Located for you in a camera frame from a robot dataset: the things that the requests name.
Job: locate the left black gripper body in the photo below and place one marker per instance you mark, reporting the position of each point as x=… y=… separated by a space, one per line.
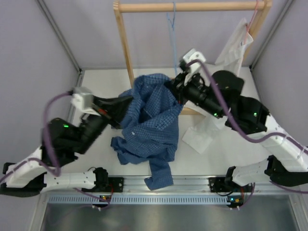
x=93 y=128

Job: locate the blue checked shirt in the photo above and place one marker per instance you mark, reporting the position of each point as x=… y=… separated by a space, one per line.
x=150 y=129

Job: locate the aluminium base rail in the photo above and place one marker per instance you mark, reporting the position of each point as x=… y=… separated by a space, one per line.
x=182 y=185

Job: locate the pink wire hanger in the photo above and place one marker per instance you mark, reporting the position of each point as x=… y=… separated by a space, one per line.
x=248 y=26

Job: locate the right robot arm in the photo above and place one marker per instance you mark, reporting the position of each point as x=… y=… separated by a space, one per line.
x=287 y=163

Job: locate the right aluminium frame post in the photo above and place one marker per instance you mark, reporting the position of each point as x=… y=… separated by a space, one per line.
x=272 y=32

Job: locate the left aluminium frame post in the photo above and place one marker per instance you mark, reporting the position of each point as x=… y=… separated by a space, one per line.
x=58 y=33

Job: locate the grey slotted cable duct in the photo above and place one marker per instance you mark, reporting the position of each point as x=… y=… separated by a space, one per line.
x=142 y=199

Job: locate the blue wire hanger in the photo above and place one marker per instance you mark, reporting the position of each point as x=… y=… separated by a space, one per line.
x=172 y=37

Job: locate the aluminium frame post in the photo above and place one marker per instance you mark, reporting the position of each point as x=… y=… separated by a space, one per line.
x=272 y=32
x=58 y=33

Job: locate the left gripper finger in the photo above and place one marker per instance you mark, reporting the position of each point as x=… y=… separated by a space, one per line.
x=104 y=102
x=117 y=112

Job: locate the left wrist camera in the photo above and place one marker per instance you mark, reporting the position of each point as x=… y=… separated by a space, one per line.
x=82 y=100

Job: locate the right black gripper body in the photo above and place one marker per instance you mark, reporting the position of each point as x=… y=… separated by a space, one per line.
x=190 y=87

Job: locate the wooden clothes rack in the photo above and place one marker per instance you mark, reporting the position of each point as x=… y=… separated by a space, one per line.
x=203 y=25

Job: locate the white shirt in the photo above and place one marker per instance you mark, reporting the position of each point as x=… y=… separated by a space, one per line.
x=231 y=50

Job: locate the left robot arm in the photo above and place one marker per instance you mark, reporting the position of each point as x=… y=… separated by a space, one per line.
x=61 y=143

